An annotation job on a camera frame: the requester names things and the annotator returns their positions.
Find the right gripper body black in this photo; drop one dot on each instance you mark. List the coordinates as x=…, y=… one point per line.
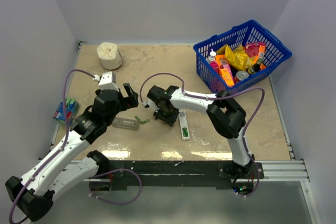
x=169, y=116

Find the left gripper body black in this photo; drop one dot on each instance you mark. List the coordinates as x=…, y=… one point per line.
x=124, y=103

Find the white remote control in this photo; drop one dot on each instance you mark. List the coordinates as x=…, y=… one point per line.
x=183, y=125

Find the grey remote control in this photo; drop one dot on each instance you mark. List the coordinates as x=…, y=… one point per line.
x=127, y=124

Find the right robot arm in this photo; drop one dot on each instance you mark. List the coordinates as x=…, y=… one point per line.
x=226, y=115

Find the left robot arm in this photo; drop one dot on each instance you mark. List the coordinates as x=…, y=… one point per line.
x=32, y=192

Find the white tissue roll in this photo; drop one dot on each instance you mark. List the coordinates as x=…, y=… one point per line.
x=109, y=55

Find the battery multipack blue green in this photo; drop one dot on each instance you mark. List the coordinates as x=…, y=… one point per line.
x=72, y=108

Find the orange box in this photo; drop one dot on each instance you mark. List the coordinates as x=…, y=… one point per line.
x=225, y=70

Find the white bottle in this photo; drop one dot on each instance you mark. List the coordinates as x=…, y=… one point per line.
x=211, y=56

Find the red soda can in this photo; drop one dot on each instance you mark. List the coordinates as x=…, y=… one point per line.
x=240, y=76

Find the yellow snack bag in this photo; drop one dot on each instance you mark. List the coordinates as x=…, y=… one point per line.
x=237, y=58

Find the dark glass bottle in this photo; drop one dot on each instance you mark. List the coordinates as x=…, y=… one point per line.
x=255, y=67

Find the orange tall carton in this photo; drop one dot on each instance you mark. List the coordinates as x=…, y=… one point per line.
x=261, y=50

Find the blue plastic basket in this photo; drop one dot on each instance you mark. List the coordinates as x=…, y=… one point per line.
x=250, y=31

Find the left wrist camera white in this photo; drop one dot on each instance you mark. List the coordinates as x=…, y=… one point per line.
x=107, y=81

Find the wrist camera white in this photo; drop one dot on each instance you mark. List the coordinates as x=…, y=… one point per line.
x=146, y=104
x=107, y=81

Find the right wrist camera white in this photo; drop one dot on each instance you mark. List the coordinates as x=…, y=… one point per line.
x=146, y=104

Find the black base frame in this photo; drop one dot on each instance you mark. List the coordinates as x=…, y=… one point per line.
x=124, y=174

